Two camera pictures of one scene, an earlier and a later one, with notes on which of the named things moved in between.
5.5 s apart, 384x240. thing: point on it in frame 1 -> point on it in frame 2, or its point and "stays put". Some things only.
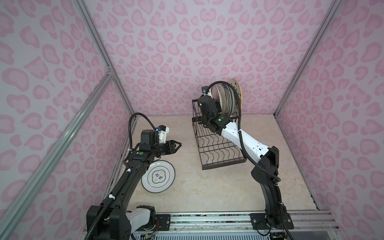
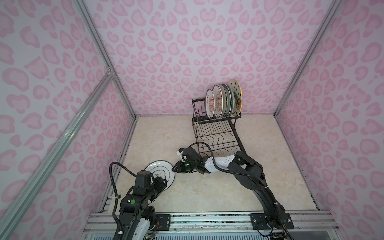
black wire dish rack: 216,150 stays put
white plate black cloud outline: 159,177 stays put
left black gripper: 170,145 -> 160,184
